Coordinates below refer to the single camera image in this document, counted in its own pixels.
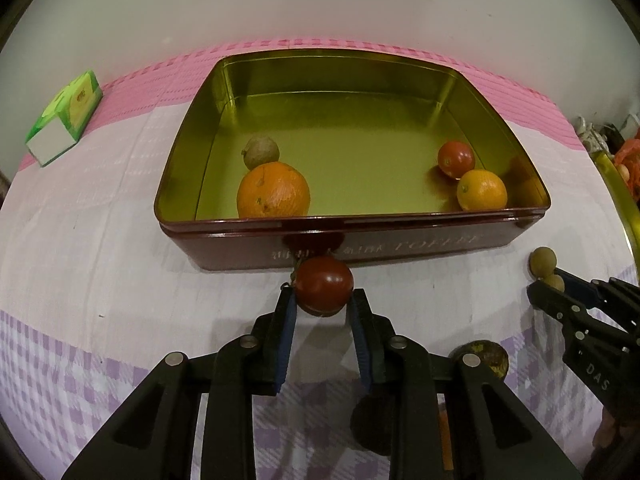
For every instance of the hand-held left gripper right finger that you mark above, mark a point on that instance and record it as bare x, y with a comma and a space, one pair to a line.
361, 350

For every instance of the pink purple checkered tablecloth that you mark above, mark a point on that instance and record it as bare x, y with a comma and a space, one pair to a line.
100, 240

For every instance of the crumpled white wrapper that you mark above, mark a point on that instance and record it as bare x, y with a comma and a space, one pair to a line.
589, 135

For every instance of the small mandarin orange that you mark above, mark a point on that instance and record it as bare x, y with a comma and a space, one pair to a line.
481, 190

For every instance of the green tissue box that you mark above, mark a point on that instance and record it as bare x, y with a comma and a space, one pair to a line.
65, 115

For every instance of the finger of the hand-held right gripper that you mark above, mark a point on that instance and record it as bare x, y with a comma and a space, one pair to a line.
577, 286
550, 300

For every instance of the orange plastic bag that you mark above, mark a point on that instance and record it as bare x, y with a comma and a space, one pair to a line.
631, 160

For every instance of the brown longan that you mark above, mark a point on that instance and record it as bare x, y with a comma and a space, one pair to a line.
542, 261
554, 283
260, 152

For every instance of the dark red tin box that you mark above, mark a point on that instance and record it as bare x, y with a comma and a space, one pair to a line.
350, 160

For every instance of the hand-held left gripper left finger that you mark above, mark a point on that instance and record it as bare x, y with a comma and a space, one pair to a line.
286, 340

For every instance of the dark brown wrinkled fruit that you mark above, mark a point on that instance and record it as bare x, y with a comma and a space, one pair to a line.
492, 357
372, 425

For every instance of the red tomato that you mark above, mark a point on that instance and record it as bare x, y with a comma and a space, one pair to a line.
322, 282
455, 158

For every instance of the large mandarin orange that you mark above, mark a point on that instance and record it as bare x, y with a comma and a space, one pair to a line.
273, 190

